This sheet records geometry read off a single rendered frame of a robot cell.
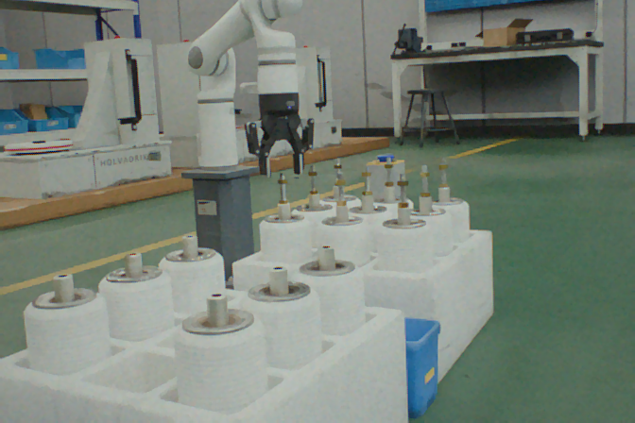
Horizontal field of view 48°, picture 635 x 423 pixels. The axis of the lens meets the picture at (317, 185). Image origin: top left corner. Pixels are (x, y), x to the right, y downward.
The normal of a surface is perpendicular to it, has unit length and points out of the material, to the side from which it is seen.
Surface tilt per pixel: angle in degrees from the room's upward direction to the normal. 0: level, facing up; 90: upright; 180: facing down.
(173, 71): 90
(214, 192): 91
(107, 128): 90
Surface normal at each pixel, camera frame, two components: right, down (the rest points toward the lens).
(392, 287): -0.45, 0.14
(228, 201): 0.22, 0.11
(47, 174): 0.85, 0.03
